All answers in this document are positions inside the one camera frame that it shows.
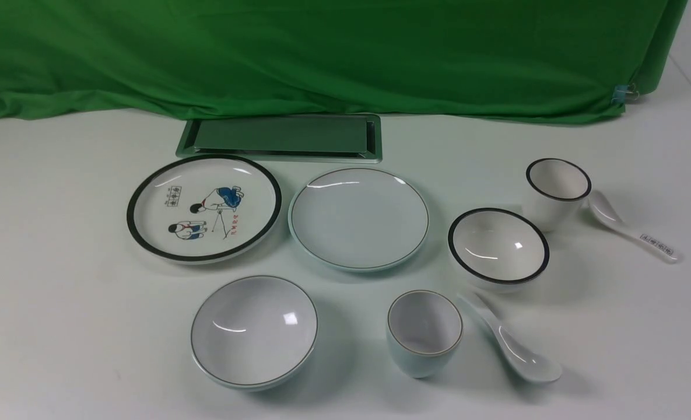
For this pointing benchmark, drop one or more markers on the pale blue cup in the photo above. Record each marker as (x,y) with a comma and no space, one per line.
(423,330)

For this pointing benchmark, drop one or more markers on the pale blue bowl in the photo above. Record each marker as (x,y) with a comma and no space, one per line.
(254,333)

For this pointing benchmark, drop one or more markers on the pale blue ceramic spoon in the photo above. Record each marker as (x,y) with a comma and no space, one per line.
(528,365)

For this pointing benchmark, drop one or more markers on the pale blue plate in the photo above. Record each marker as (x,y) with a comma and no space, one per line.
(359,219)

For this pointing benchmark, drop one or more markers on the illustrated black-rimmed plate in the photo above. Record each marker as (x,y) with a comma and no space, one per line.
(204,209)

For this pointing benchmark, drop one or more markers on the black-rimmed white bowl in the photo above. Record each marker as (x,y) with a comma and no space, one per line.
(497,250)

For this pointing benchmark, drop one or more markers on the black-rimmed white cup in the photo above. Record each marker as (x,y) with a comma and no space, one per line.
(556,190)

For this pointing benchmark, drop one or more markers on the green backdrop cloth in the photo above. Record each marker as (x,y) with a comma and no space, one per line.
(552,62)

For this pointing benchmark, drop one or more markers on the white spoon with label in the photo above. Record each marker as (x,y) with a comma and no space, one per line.
(605,214)

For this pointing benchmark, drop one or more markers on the blue binder clip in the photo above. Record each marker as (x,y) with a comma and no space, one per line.
(624,94)

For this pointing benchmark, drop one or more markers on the metal table cable hatch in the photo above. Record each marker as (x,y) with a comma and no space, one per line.
(342,138)

